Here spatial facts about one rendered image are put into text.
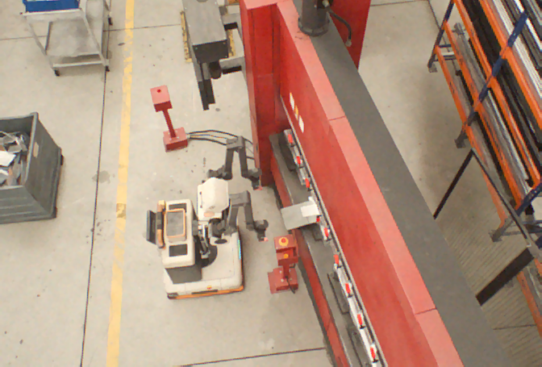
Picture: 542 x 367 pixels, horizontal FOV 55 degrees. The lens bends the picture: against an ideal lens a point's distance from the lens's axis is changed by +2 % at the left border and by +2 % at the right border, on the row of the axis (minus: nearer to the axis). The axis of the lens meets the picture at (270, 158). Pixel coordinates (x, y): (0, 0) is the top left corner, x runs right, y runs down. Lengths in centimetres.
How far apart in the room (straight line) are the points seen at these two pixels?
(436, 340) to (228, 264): 253
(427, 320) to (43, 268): 377
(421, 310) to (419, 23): 484
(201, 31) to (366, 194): 181
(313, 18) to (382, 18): 369
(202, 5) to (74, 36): 275
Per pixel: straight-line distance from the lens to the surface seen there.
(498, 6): 489
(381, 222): 248
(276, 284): 463
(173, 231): 403
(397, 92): 596
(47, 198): 529
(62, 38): 644
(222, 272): 452
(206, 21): 379
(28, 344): 509
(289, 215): 389
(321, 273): 386
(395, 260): 242
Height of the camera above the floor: 451
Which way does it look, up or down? 58 degrees down
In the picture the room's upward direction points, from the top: 3 degrees counter-clockwise
